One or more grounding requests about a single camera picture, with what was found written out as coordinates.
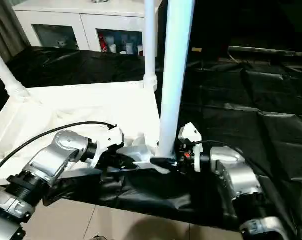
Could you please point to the white plastic table leg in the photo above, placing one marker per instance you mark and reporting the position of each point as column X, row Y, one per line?
column 175, row 75
column 150, row 37
column 6, row 75

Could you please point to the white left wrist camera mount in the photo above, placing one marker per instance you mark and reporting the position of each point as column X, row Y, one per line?
column 108, row 140

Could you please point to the white sideboard cabinet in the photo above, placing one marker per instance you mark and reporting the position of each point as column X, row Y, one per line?
column 66, row 15

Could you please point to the white jar red base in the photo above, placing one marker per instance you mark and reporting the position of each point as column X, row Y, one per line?
column 140, row 50

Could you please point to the black mat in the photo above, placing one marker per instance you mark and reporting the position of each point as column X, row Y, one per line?
column 253, row 100

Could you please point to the black cabinet with gold label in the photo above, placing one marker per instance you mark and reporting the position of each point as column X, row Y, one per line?
column 208, row 25

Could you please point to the grey brown curtain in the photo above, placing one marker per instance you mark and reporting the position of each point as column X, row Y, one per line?
column 6, row 30

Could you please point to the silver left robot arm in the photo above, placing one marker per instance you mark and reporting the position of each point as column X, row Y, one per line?
column 53, row 155

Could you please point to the red bottle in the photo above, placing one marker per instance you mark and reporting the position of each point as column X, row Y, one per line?
column 103, row 45

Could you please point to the dark metal bar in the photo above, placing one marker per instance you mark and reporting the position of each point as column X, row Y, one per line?
column 270, row 51

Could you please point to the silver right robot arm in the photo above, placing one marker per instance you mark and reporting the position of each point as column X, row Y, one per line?
column 235, row 175

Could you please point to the white plastic table top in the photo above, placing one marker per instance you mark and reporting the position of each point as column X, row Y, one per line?
column 66, row 107

